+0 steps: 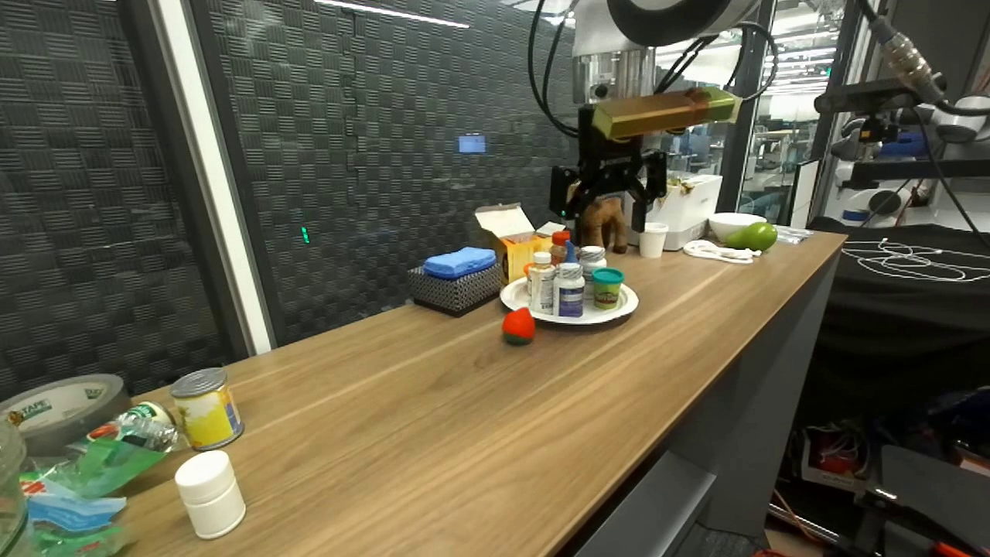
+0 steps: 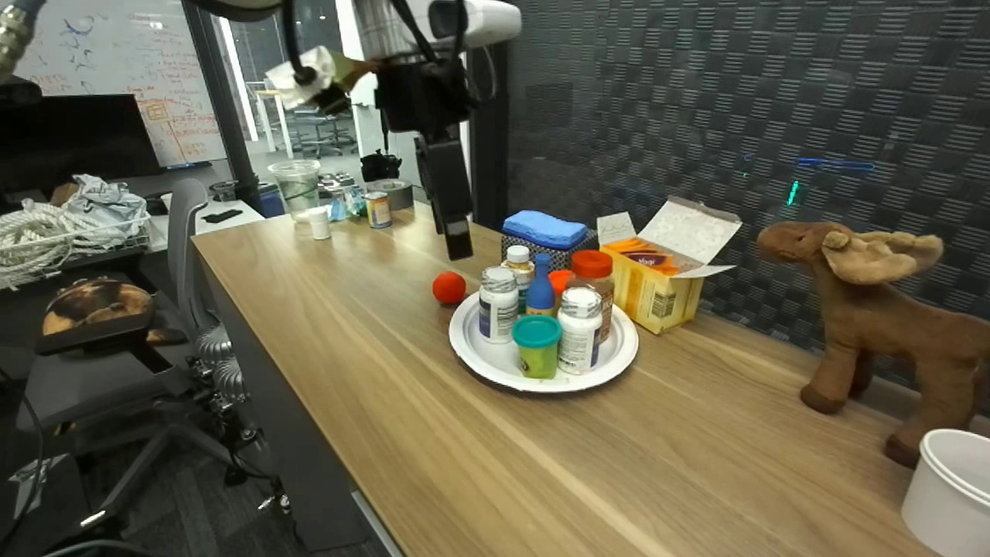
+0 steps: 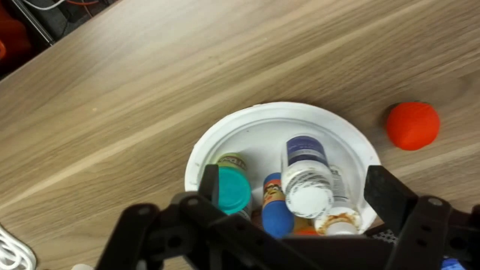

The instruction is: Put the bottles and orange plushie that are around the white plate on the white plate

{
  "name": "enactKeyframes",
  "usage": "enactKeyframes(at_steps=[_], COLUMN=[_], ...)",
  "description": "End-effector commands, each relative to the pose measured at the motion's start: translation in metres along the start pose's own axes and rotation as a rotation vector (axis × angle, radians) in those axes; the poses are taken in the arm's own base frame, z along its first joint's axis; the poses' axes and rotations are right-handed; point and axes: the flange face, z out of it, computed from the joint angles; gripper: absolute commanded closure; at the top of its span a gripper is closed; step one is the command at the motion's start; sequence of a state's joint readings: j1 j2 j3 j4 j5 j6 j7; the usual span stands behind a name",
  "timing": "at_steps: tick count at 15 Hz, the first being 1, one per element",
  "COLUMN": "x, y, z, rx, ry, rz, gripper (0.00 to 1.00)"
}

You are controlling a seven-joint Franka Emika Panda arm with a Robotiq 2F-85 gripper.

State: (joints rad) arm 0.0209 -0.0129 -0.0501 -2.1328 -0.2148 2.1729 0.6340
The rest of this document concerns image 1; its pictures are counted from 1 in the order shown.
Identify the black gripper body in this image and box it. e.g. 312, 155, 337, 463
569, 105, 668, 201

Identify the white pill bottle grey lid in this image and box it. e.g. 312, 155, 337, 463
575, 243, 612, 279

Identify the slim stained white bottle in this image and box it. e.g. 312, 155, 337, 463
523, 250, 557, 317

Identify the teal-lidded green dough cup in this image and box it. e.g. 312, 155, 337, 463
588, 267, 627, 311

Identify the white pill bottle blue label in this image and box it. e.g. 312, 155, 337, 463
550, 259, 588, 321

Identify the orange plush ball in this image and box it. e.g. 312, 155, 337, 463
500, 306, 538, 346

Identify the white paper plate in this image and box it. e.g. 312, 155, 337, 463
498, 269, 640, 332

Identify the white plastic tub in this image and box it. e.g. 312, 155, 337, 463
637, 223, 672, 259

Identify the brown moose plush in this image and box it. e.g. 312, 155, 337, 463
571, 198, 632, 256

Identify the open yellow cardboard box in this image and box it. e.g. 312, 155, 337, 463
472, 201, 565, 285

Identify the yellow green wrist-mounted block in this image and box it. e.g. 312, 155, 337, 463
592, 87, 747, 144

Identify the white bowl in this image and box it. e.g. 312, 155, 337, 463
705, 211, 767, 247

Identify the white crumpled cloth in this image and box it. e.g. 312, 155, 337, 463
680, 237, 765, 267

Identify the green apple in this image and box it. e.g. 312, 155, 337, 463
742, 220, 779, 253

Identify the grey under-table drawer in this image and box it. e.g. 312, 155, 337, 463
571, 450, 722, 557

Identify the yellow can silver lid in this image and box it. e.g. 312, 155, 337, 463
167, 364, 247, 453

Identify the white lidded jar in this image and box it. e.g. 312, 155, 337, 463
169, 450, 250, 542

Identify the crinkled snack wrapper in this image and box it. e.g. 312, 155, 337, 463
87, 400, 181, 456

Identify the green plastic bag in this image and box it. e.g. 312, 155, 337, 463
19, 435, 167, 508

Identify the blue plastic packet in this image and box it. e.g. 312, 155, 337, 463
25, 491, 133, 539

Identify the clear glass bowl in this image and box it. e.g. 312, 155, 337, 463
0, 416, 30, 557

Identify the white cable pile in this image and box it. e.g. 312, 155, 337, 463
838, 234, 990, 288

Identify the white window frame post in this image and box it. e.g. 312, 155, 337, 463
147, 0, 274, 360

